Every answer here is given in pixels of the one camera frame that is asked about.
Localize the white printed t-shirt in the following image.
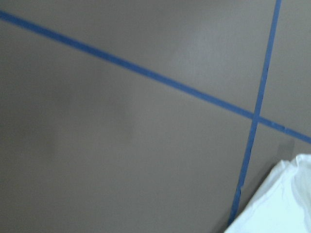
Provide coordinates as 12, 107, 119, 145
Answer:
226, 154, 311, 233

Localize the blue tape line crosswise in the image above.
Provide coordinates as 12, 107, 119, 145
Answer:
0, 9, 311, 143

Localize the blue tape line far left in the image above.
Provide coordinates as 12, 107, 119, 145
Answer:
227, 0, 282, 226

